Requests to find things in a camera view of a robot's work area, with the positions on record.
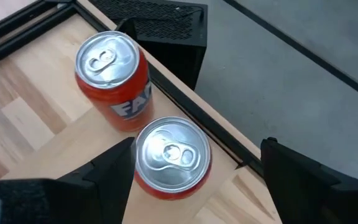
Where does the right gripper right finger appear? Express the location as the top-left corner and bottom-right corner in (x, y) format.
(261, 137), (358, 224)

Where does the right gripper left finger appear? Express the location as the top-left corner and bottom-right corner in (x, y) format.
(0, 136), (136, 224)

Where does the red Fanta strawberry can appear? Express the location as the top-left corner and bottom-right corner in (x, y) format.
(74, 30), (154, 133)
(133, 116), (213, 201)

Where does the wooden shelf black frame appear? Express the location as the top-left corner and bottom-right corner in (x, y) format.
(1, 85), (241, 224)

